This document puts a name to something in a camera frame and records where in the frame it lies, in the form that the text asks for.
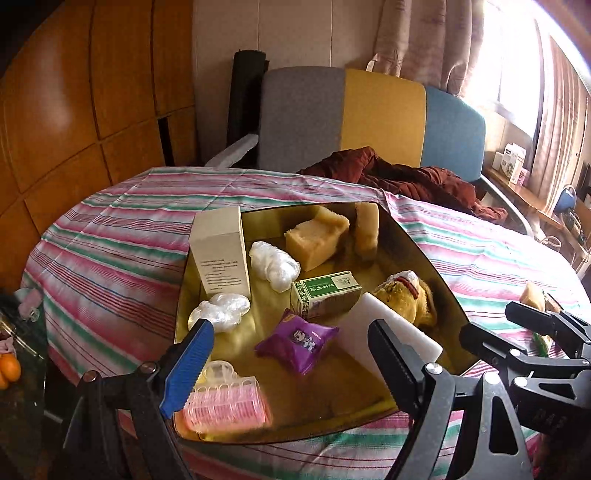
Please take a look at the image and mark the blue container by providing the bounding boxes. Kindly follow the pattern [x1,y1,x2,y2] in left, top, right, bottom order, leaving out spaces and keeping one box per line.
[553,185,579,216]

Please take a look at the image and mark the purple snack packet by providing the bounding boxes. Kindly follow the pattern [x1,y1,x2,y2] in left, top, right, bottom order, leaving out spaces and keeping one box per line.
[254,309,339,376]

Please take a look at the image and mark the beige carton box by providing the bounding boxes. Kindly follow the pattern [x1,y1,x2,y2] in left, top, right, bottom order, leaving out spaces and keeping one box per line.
[188,206,253,302]

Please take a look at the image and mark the green yellow snack packet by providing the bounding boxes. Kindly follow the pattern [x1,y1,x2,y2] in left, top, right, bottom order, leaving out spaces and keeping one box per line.
[530,331,556,357]

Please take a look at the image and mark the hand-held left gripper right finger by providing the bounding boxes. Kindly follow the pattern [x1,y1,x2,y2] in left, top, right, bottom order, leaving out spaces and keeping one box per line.
[368,318,537,480]

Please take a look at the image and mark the white carton boxes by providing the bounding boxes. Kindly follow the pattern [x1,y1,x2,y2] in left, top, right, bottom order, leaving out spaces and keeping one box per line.
[491,143,527,182]

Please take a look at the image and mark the white foam block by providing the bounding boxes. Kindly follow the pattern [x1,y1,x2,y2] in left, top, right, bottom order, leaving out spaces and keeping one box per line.
[334,291,443,371]

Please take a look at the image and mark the dark red blanket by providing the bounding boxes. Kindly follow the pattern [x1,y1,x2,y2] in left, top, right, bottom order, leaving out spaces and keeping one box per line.
[297,146,509,225]

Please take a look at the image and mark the glass side table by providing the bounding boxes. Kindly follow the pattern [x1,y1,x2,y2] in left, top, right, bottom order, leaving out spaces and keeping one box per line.
[0,288,51,480]

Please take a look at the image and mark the yellow plush toy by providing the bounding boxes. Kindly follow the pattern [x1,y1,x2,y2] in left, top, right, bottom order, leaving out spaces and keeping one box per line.
[372,270,438,329]

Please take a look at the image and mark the grey yellow blue sofa chair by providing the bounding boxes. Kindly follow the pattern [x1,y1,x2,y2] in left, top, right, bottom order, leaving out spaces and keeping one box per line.
[257,66,533,237]

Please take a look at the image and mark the patterned curtain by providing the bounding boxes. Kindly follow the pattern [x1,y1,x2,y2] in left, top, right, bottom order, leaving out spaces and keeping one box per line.
[367,0,591,217]

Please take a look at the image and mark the wooden desk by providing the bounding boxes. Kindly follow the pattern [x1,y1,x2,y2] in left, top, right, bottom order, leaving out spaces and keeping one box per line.
[482,165,591,274]

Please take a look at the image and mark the black rolled mat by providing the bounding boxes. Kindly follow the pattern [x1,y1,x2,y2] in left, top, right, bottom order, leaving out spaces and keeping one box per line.
[226,49,269,149]

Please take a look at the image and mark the green tea box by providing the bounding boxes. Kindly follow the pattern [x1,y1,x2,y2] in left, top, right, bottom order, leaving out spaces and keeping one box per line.
[290,270,362,321]

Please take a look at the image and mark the gold box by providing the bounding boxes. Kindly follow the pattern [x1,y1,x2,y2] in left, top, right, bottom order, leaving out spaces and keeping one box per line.
[172,200,470,447]

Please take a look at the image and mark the pink plastic item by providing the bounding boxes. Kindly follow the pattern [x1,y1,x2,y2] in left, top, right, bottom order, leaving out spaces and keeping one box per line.
[16,285,45,320]

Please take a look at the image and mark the clear plastic white balls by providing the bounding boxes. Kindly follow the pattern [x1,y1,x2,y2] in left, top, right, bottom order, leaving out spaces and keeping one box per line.
[249,240,302,293]
[187,292,251,334]

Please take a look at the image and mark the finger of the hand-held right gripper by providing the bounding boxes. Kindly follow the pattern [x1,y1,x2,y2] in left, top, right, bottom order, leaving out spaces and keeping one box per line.
[459,322,591,387]
[505,301,591,357]

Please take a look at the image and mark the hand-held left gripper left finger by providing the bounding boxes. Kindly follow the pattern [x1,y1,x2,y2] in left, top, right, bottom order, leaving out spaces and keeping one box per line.
[60,318,216,480]

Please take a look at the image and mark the orange fruit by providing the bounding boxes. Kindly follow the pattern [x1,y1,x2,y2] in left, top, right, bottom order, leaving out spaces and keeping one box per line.
[0,353,22,391]

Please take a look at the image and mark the wooden wardrobe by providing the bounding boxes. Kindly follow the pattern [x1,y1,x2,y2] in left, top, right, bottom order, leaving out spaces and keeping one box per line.
[0,0,200,241]

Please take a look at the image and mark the pink hair rollers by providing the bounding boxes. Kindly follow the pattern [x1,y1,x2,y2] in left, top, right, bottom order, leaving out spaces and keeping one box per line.
[179,359,271,433]

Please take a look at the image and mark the yellow sponge block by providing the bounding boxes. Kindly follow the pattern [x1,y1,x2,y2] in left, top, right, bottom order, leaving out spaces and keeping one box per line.
[283,206,351,271]
[519,281,549,311]
[354,202,380,258]

